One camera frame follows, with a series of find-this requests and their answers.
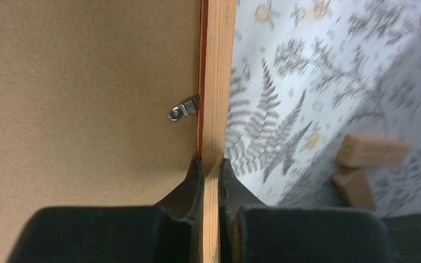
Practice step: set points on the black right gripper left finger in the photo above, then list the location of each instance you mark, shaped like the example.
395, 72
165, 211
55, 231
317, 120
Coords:
180, 237

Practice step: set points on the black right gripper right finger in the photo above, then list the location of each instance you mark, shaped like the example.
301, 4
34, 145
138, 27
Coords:
242, 220

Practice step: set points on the brown cardboard backing board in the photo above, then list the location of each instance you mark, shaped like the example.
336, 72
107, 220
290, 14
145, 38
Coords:
85, 91

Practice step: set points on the orange wooden picture frame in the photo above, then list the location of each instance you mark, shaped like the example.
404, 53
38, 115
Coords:
216, 44

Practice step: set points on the lower small wooden block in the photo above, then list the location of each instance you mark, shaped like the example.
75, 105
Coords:
354, 188

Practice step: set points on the small wooden block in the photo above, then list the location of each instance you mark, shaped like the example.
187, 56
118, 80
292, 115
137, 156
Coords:
354, 188
358, 151

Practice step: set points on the upper small wooden block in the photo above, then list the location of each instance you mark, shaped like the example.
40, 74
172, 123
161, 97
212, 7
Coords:
358, 151

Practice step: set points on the floral patterned table mat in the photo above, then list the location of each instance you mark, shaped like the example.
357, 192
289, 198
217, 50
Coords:
307, 73

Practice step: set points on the metal frame retaining clip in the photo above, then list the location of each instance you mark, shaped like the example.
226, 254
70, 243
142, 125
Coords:
189, 107

